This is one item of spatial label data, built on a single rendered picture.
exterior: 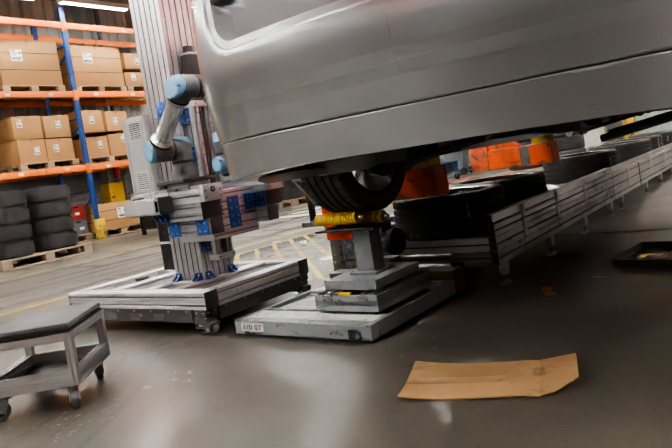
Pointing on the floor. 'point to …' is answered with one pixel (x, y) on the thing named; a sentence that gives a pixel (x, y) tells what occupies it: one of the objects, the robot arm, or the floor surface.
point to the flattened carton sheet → (489, 379)
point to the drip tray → (644, 254)
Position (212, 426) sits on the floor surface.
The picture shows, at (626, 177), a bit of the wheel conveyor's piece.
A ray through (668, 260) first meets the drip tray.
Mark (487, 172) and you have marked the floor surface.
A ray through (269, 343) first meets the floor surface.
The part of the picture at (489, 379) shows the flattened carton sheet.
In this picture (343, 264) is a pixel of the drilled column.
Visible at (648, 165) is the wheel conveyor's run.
